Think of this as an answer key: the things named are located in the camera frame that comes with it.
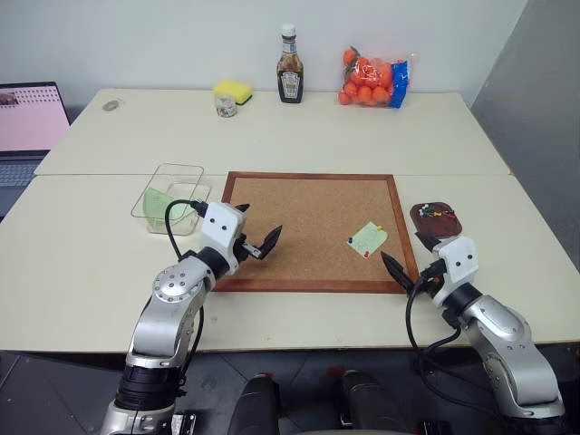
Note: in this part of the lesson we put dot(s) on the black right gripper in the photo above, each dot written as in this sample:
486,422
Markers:
430,277

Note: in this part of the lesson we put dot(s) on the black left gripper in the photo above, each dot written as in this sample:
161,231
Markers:
249,248

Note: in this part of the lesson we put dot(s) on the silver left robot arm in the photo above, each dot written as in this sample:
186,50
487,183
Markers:
167,317

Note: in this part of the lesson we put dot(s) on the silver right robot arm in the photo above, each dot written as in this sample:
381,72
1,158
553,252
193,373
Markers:
498,326

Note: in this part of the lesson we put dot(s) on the green paper note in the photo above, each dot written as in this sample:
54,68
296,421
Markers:
367,239
156,204

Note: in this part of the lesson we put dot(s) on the wood framed cork board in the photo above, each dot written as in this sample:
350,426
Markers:
308,217

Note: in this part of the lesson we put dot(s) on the brown dish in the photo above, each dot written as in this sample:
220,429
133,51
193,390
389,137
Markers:
435,225

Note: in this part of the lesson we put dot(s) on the clear plastic container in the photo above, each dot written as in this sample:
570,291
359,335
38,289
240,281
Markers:
196,190

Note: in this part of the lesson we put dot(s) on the small glass jar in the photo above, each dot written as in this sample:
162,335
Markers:
225,108

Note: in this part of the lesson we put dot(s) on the yellow sponge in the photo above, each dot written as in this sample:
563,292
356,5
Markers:
235,89

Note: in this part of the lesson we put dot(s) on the brown sauce bottle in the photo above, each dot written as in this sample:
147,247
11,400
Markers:
290,77

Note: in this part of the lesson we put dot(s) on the dark rounded shape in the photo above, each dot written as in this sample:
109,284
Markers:
367,401
254,405

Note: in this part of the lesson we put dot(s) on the bag of orange fruit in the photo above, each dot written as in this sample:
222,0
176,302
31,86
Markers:
367,81

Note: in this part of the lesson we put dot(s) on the grey laptop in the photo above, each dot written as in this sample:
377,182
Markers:
27,122

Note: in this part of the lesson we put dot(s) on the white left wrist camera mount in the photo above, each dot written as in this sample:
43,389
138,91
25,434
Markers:
219,226

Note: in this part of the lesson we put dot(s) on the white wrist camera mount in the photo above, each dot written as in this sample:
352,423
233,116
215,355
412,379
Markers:
219,226
460,260

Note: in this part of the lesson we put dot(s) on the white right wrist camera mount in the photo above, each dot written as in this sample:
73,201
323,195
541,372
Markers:
460,260

